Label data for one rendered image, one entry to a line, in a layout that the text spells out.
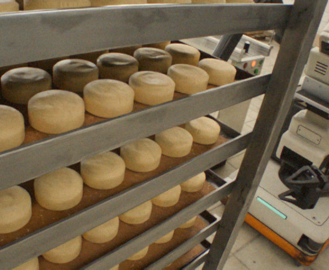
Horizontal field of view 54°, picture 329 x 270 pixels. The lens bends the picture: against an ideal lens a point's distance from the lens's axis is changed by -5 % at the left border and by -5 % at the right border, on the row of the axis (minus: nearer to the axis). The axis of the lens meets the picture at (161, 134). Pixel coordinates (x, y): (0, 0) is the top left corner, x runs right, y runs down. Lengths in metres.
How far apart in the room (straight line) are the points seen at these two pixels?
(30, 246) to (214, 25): 0.25
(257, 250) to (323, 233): 0.37
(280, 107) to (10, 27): 0.35
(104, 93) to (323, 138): 1.40
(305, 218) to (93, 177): 1.55
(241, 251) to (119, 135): 1.66
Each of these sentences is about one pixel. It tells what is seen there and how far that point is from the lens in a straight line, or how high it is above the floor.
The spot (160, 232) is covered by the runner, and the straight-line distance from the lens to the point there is 0.45.
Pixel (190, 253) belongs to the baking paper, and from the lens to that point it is 0.68.
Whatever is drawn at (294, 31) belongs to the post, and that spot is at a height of 1.31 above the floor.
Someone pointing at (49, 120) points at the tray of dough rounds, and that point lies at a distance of 0.29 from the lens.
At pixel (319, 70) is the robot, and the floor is 0.98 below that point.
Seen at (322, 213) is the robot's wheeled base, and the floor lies 0.28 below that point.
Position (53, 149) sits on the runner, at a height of 1.24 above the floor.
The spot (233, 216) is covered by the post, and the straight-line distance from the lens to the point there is 0.57.
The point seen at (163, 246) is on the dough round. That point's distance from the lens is 0.56.
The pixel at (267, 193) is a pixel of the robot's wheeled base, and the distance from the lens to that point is 1.87.
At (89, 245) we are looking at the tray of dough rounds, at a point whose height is 1.04.
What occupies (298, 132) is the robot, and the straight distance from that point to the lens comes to 1.70.
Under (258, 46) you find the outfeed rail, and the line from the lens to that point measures 2.10.
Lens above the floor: 1.39
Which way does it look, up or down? 32 degrees down
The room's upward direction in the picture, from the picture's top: 10 degrees clockwise
